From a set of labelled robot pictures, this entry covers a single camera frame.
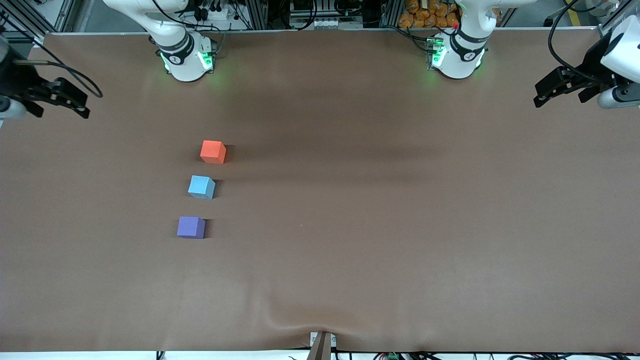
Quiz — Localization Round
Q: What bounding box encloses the bag of orange snacks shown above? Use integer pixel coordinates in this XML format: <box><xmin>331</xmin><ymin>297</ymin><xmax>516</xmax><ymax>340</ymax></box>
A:
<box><xmin>398</xmin><ymin>0</ymin><xmax>462</xmax><ymax>29</ymax></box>

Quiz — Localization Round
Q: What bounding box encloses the purple foam block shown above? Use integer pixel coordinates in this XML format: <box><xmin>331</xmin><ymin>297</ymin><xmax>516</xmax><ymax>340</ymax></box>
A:
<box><xmin>176</xmin><ymin>216</ymin><xmax>207</xmax><ymax>240</ymax></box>

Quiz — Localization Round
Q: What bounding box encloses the light blue foam block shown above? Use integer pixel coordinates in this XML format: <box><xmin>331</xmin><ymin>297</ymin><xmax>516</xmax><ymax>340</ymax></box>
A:
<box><xmin>187</xmin><ymin>174</ymin><xmax>217</xmax><ymax>201</ymax></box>

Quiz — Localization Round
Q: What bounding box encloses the white power strip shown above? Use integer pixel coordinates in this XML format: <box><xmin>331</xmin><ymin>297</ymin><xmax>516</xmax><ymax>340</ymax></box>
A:
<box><xmin>179</xmin><ymin>6</ymin><xmax>237</xmax><ymax>22</ymax></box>

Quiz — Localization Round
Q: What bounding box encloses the metal table clamp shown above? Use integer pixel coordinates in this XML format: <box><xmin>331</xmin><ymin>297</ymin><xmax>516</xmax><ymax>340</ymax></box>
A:
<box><xmin>307</xmin><ymin>331</ymin><xmax>338</xmax><ymax>360</ymax></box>

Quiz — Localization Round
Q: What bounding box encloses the brown table cover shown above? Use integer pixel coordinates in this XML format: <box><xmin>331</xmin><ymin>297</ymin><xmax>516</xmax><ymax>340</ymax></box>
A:
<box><xmin>0</xmin><ymin>27</ymin><xmax>640</xmax><ymax>354</ymax></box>

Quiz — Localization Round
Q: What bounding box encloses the aluminium frame post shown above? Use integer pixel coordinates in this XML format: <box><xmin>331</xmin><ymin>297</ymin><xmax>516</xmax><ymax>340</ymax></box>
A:
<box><xmin>0</xmin><ymin>0</ymin><xmax>77</xmax><ymax>47</ymax></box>
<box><xmin>596</xmin><ymin>0</ymin><xmax>640</xmax><ymax>42</ymax></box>

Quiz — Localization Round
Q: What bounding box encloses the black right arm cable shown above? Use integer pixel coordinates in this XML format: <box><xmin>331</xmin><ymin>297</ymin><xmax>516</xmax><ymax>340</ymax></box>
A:
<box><xmin>0</xmin><ymin>12</ymin><xmax>104</xmax><ymax>99</ymax></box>

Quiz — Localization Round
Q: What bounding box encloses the white terminal block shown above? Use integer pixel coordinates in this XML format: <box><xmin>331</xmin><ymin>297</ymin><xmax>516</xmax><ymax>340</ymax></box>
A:
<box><xmin>294</xmin><ymin>17</ymin><xmax>342</xmax><ymax>30</ymax></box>

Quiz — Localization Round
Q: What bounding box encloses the orange foam block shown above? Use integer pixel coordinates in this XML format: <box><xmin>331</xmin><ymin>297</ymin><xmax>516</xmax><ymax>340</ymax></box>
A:
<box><xmin>199</xmin><ymin>140</ymin><xmax>227</xmax><ymax>165</ymax></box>

